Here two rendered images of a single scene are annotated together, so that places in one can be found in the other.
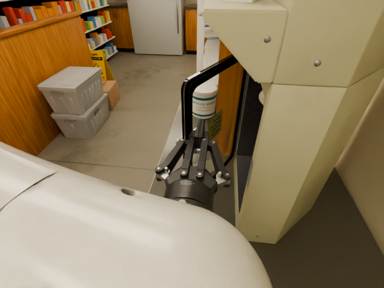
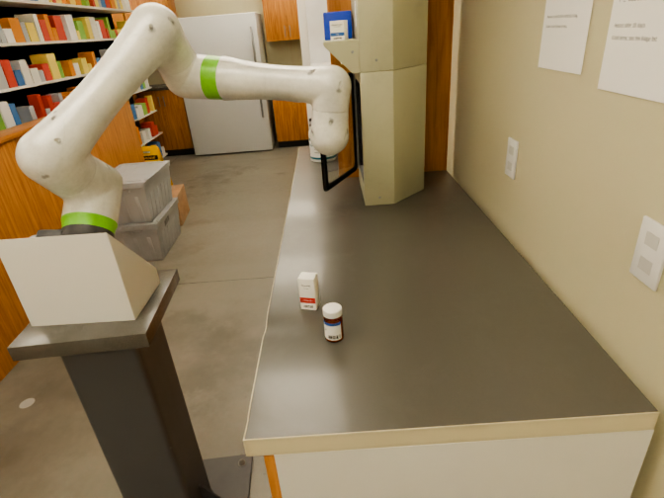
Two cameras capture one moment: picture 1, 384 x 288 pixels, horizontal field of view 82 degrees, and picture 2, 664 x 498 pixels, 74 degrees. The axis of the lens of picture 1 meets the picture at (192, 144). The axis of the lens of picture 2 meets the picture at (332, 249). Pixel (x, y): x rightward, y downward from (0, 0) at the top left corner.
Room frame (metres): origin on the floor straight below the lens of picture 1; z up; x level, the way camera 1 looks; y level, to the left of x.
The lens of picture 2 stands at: (-1.21, 0.18, 1.55)
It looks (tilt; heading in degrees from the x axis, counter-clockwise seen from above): 27 degrees down; 354
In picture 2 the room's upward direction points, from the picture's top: 5 degrees counter-clockwise
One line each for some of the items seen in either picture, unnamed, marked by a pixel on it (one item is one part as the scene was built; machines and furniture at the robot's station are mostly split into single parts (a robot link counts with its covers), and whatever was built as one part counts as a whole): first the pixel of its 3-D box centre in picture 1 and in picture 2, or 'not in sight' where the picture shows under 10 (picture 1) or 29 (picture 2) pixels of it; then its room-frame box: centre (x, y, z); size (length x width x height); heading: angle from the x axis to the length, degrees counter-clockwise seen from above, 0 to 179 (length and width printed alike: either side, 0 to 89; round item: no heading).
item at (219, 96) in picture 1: (216, 132); (338, 130); (0.51, -0.07, 1.19); 0.30 x 0.01 x 0.40; 145
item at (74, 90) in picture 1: (76, 90); (137, 192); (2.34, 1.31, 0.49); 0.60 x 0.42 x 0.33; 173
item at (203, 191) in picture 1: (190, 190); not in sight; (0.23, 0.00, 1.28); 0.09 x 0.08 x 0.07; 173
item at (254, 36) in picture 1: (236, 27); (340, 54); (0.49, -0.09, 1.46); 0.32 x 0.12 x 0.10; 173
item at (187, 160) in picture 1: (188, 160); not in sight; (0.30, 0.01, 1.28); 0.11 x 0.01 x 0.04; 174
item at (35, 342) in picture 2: not in sight; (105, 309); (-0.14, 0.69, 0.92); 0.32 x 0.32 x 0.04; 86
